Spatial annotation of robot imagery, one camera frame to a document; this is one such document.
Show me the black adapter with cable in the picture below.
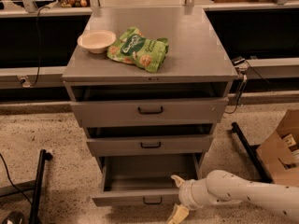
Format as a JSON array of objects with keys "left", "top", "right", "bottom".
[{"left": 225, "top": 56, "right": 263, "bottom": 115}]

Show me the black metal leg left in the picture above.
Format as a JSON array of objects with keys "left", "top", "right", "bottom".
[{"left": 29, "top": 149, "right": 52, "bottom": 224}]

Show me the black cable left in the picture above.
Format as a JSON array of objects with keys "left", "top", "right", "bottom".
[{"left": 30, "top": 5, "right": 50, "bottom": 88}]

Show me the grey top drawer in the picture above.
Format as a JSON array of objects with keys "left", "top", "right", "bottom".
[{"left": 69, "top": 87, "right": 228, "bottom": 128}]

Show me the green snack bag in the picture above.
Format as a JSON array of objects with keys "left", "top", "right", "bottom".
[{"left": 107, "top": 27, "right": 169, "bottom": 73}]

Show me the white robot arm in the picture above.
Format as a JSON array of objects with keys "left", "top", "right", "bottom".
[{"left": 167, "top": 170, "right": 299, "bottom": 224}]

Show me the grey drawer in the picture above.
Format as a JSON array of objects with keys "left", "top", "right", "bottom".
[
  {"left": 84, "top": 125, "right": 213, "bottom": 157},
  {"left": 93, "top": 153, "right": 204, "bottom": 206},
  {"left": 69, "top": 87, "right": 228, "bottom": 128}
]

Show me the grey middle drawer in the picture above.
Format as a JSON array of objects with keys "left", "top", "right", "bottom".
[{"left": 84, "top": 125, "right": 213, "bottom": 157}]

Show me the black metal leg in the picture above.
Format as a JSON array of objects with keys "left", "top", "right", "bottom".
[
  {"left": 232, "top": 122, "right": 272, "bottom": 183},
  {"left": 29, "top": 149, "right": 52, "bottom": 224}
]

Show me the black metal leg right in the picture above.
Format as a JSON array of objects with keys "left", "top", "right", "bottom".
[{"left": 232, "top": 122, "right": 272, "bottom": 183}]

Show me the grey bottom drawer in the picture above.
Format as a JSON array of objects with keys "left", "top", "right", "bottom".
[{"left": 93, "top": 153, "right": 204, "bottom": 206}]

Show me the white bowl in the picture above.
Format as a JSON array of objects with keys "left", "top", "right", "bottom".
[{"left": 78, "top": 30, "right": 116, "bottom": 54}]

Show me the wall power socket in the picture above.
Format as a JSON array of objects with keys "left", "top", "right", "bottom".
[{"left": 18, "top": 76, "right": 31, "bottom": 88}]

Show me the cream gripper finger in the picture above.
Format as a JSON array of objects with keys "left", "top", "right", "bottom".
[
  {"left": 167, "top": 204, "right": 190, "bottom": 224},
  {"left": 171, "top": 175, "right": 185, "bottom": 188}
]

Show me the black floor cable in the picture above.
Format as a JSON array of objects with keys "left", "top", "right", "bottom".
[{"left": 0, "top": 152, "right": 34, "bottom": 205}]

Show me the brown cardboard box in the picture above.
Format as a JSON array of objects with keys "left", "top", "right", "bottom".
[{"left": 257, "top": 110, "right": 299, "bottom": 187}]

